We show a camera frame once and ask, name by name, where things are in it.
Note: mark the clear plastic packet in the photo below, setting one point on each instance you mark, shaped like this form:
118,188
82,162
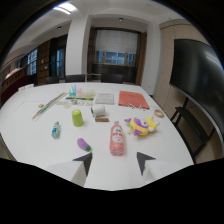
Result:
71,103

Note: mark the small blue green bottle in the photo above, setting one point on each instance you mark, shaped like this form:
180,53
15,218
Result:
55,130

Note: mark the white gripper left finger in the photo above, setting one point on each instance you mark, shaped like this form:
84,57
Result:
70,170

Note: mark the pink labelled plastic bottle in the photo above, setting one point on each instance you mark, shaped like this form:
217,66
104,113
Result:
116,140

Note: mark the long colourful ruler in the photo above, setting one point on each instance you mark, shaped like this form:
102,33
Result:
49,106

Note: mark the white paper roll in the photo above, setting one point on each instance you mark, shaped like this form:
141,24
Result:
98,110

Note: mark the white booklet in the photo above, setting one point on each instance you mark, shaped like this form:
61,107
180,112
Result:
104,98

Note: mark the yellow purple plush toy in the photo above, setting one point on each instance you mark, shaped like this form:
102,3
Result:
141,125

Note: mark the black display stand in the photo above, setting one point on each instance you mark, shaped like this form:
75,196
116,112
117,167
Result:
188,125

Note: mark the colourful plastic test tube rack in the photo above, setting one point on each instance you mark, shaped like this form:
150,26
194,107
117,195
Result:
80,94

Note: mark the orange book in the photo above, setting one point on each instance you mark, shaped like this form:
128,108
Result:
133,99

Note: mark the purple eggplant toy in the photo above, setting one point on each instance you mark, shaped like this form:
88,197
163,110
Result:
83,144

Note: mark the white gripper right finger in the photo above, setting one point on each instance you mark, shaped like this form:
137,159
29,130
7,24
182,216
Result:
156,168

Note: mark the black office chair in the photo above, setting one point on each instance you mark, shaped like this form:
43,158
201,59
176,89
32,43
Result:
112,78
52,79
75,78

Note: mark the green plastic cup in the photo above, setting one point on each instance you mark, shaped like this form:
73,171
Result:
77,118

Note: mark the small beige eraser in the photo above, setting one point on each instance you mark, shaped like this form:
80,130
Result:
40,106

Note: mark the brown wooden block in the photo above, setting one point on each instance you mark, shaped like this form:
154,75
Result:
101,119

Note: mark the large black display screen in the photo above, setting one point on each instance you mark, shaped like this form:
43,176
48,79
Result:
200,83

